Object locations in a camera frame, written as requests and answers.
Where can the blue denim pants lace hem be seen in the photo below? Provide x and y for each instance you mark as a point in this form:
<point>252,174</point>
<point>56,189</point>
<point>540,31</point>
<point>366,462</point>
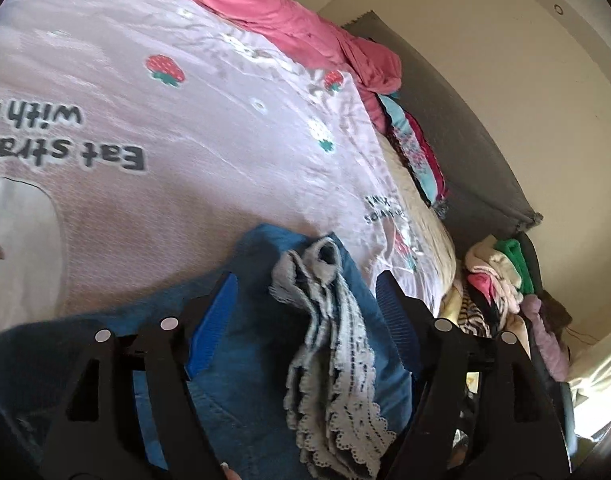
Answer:
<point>238,398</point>

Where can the pink strawberry print bedsheet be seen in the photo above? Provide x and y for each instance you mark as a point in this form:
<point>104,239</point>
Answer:
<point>140,139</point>

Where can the floral teal red pillow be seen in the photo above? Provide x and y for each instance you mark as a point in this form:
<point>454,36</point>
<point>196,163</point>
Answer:
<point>416,155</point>

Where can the pink crumpled duvet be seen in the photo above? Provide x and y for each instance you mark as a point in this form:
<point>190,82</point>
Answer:
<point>318,44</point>

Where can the clothes pile beside bed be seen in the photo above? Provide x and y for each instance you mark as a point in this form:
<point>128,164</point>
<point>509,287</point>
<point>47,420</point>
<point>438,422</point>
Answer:
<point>498,287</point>

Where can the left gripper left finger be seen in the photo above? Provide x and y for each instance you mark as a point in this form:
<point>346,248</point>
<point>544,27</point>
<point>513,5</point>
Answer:
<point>128,413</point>

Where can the grey padded headboard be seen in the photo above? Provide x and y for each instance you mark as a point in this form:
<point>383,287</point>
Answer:
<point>483,195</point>

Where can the person left hand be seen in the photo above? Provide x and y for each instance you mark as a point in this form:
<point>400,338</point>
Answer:
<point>230,473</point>

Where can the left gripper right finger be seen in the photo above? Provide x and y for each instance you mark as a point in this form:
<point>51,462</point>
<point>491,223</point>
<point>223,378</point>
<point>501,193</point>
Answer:
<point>479,409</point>

